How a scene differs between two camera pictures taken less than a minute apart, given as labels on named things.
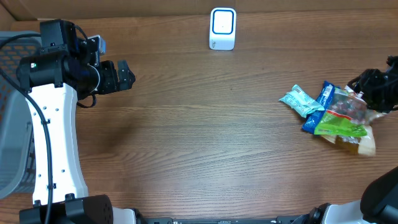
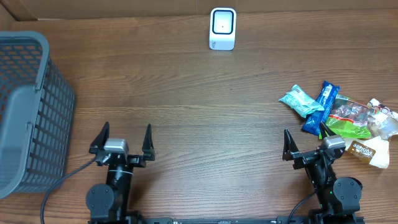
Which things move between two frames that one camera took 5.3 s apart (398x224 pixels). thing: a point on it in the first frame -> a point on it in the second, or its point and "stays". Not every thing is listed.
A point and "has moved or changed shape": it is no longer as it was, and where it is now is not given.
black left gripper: [112, 82] -> [147, 149]
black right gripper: [365, 81] -> [303, 157]
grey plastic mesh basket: [17, 175] stays
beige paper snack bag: [363, 145] has moved or changed shape
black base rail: [305, 219] stays
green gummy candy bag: [344, 116] has moved or changed shape
